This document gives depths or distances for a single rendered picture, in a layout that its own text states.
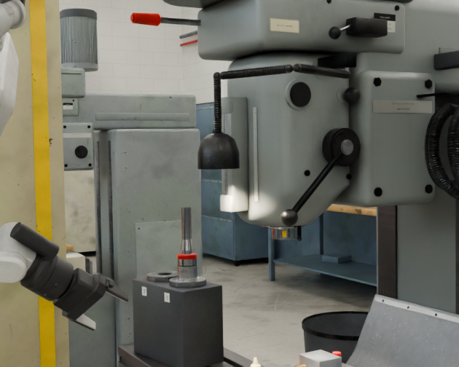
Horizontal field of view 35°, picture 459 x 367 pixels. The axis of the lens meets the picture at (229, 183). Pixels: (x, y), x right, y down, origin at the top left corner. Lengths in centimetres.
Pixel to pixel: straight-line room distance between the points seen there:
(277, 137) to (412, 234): 51
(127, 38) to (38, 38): 809
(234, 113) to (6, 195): 176
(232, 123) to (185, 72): 997
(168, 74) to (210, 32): 988
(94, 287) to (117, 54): 952
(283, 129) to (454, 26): 45
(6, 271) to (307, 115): 64
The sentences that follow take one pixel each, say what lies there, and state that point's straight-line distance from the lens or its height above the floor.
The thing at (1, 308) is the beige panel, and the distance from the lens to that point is 301.
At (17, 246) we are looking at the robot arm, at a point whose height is 127.
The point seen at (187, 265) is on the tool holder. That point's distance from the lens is 173.
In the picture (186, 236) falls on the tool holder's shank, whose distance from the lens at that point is 173.
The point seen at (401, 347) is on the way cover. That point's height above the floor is 101.
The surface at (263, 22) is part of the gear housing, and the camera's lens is 125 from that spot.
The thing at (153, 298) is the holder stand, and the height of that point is 110.
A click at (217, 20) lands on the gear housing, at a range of 137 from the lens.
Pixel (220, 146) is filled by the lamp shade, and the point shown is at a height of 146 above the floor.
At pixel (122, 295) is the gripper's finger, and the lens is 157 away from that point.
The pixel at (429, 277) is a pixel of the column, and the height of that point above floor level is 117.
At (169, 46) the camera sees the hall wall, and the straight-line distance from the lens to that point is 1132.
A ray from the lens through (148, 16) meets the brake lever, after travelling 138.
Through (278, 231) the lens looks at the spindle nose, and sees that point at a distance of 139.
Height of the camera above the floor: 146
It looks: 3 degrees down
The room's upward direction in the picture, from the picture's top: 1 degrees counter-clockwise
